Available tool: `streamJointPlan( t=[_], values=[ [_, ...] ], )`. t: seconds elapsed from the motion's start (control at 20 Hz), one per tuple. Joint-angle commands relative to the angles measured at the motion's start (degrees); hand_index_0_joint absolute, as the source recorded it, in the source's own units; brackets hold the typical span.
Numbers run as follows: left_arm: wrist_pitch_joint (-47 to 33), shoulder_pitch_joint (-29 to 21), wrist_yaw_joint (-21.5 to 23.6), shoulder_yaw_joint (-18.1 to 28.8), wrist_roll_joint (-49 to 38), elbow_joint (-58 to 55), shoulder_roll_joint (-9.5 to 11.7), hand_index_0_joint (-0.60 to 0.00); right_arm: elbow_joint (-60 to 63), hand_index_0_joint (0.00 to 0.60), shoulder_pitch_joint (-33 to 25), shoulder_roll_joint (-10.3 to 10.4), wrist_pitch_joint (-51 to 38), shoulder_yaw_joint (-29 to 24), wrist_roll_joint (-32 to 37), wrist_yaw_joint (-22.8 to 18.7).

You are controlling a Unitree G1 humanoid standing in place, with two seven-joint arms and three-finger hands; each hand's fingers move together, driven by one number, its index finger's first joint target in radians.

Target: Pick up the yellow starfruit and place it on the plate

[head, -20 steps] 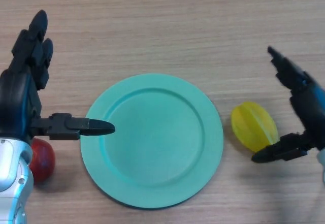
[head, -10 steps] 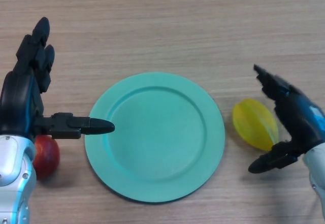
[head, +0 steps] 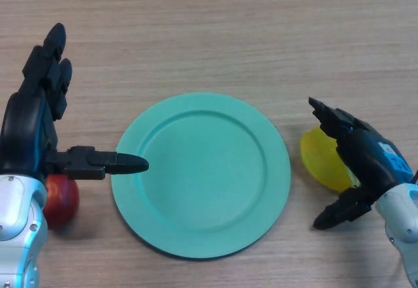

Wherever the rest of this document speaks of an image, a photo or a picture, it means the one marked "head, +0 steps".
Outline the red apple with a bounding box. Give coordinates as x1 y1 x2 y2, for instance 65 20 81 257
42 174 81 231

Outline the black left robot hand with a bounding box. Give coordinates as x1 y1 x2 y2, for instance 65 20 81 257
0 22 150 184

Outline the green round plate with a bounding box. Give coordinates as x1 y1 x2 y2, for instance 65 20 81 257
110 92 291 259

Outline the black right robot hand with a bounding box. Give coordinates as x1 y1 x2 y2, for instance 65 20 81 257
308 97 414 231

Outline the yellow starfruit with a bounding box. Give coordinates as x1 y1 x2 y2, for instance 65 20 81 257
300 126 362 193

